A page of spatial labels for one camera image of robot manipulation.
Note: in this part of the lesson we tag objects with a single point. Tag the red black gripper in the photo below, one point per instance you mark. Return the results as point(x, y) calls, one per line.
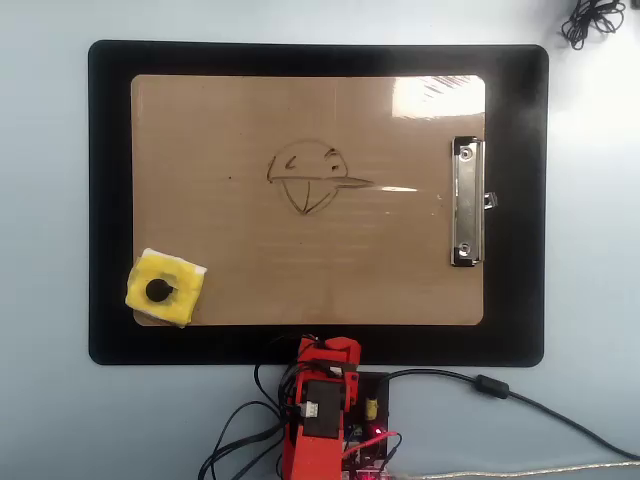
point(325, 405)

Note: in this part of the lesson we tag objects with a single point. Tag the yellow sponge with black knob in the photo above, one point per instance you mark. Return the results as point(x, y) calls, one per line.
point(185, 285)

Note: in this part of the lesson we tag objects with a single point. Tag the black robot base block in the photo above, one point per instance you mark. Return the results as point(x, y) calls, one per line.
point(381, 385)

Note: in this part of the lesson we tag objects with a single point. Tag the controller circuit board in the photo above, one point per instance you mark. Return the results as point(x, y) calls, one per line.
point(372, 452)

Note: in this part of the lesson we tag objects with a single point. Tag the brown clipboard board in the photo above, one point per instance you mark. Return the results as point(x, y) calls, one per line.
point(225, 125)

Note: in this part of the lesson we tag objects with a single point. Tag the silver metal clipboard clip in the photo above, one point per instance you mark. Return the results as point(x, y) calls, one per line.
point(467, 200)

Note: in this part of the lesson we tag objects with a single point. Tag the black rectangular desk mat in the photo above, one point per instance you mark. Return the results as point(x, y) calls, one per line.
point(110, 200)

